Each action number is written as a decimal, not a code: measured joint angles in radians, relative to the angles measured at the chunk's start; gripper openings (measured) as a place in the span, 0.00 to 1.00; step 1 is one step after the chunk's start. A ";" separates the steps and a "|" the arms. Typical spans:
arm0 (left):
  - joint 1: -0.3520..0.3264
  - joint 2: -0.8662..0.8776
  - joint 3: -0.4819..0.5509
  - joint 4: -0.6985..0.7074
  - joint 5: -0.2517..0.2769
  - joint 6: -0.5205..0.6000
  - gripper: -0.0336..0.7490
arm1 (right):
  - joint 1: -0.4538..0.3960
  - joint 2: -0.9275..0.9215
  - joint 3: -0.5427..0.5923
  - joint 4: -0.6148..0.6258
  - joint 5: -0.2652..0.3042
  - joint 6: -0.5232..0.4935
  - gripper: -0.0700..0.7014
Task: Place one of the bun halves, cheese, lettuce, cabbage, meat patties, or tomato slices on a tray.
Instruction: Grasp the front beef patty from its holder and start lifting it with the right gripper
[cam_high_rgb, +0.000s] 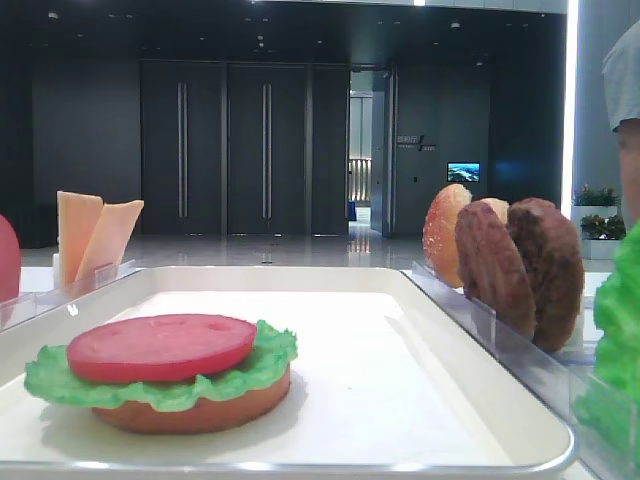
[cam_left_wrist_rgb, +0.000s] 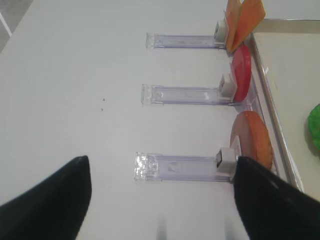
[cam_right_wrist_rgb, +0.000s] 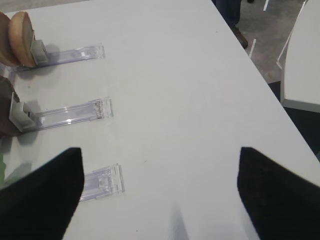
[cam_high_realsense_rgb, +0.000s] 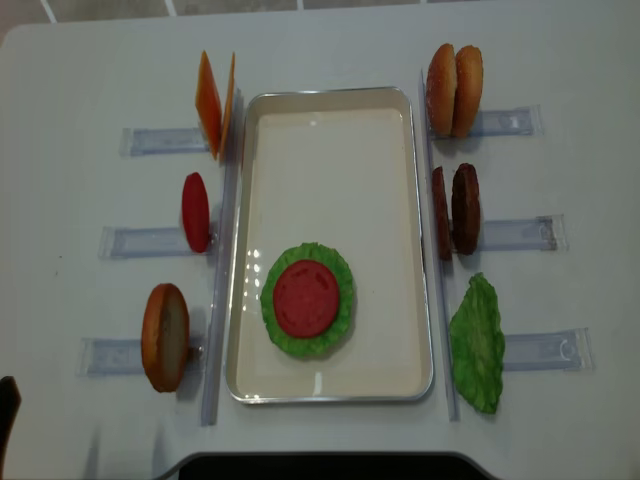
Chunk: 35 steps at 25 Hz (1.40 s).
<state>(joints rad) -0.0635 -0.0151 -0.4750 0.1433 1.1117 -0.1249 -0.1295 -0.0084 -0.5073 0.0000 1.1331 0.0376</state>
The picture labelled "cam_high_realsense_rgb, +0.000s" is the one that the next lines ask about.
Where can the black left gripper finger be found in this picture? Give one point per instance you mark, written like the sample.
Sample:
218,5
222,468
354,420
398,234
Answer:
10,400

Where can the bread bun slice left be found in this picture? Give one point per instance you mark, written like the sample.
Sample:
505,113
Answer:
165,337

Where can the upright red tomato slice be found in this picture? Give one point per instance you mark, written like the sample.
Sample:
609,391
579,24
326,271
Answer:
195,213

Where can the red tomato slice on tray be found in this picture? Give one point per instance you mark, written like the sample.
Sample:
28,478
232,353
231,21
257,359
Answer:
306,298

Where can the green lettuce leaf on tray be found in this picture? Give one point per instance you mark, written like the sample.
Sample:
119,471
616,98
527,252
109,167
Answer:
331,338

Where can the right orange cheese slice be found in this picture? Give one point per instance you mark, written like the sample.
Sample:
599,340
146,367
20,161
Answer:
226,119

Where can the thin brown meat patty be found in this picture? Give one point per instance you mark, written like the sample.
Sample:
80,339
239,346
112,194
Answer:
441,214

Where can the upright green lettuce leaf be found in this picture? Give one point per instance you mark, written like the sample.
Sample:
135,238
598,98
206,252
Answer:
478,346

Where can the left long clear strip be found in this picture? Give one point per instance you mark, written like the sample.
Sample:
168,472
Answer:
224,258

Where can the long clear strip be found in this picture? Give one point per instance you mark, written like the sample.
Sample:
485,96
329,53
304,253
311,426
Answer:
224,258
441,304

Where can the white metal tray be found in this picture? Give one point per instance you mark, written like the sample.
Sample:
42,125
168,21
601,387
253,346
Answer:
338,168

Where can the right long clear strip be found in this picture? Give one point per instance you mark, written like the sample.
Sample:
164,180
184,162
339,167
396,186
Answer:
441,304

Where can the left top bun half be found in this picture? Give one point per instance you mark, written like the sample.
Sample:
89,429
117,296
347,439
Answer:
441,85

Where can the bun half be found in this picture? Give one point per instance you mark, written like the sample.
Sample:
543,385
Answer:
470,72
441,85

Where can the right top bun half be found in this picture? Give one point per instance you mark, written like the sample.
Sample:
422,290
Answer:
470,72

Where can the clear bread holder rail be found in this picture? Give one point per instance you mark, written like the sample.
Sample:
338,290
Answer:
122,357

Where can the clear tomato holder rail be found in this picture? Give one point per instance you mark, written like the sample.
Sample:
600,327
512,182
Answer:
130,243

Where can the clear cheese holder rail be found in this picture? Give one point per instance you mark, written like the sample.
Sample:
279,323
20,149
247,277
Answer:
140,142

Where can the clear lettuce holder rail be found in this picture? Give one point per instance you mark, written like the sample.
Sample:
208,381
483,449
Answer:
568,350

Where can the clear patty holder rail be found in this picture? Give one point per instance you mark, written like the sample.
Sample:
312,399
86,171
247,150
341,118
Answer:
542,233

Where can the clear bun holder rail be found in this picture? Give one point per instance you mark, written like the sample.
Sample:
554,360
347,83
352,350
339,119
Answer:
520,121

